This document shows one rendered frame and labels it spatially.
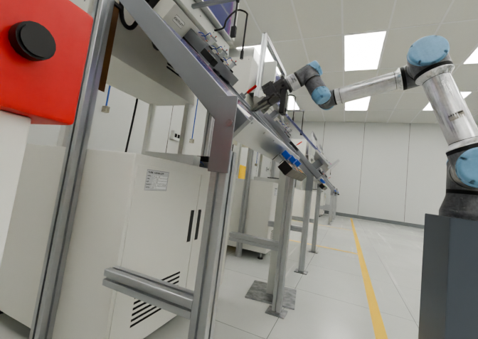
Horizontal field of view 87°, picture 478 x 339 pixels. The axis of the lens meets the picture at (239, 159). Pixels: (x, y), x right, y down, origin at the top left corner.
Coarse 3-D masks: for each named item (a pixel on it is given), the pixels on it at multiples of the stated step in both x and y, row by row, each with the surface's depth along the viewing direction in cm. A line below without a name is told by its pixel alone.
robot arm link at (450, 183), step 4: (448, 164) 93; (448, 168) 92; (448, 172) 91; (448, 176) 92; (448, 180) 92; (452, 180) 89; (448, 184) 92; (452, 184) 90; (456, 184) 89; (448, 188) 92; (452, 188) 90; (456, 188) 89; (460, 188) 88; (464, 188) 87; (468, 188) 86; (472, 188) 85; (476, 188) 85
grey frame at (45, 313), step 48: (96, 0) 79; (192, 0) 114; (96, 48) 78; (96, 96) 79; (288, 192) 122; (48, 240) 72; (288, 240) 121; (48, 288) 70; (48, 336) 71; (192, 336) 51
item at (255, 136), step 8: (256, 120) 61; (248, 128) 62; (256, 128) 64; (264, 128) 67; (240, 136) 63; (248, 136) 65; (256, 136) 68; (264, 136) 72; (272, 136) 76; (248, 144) 69; (256, 144) 73; (264, 144) 77; (272, 144) 81; (280, 144) 86; (264, 152) 82; (272, 152) 87; (280, 152) 93; (288, 152) 99; (280, 160) 101; (288, 160) 108
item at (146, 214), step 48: (48, 192) 82; (96, 192) 73; (144, 192) 73; (192, 192) 96; (96, 240) 71; (144, 240) 75; (192, 240) 99; (0, 288) 85; (96, 288) 68; (192, 288) 101; (96, 336) 66; (144, 336) 78
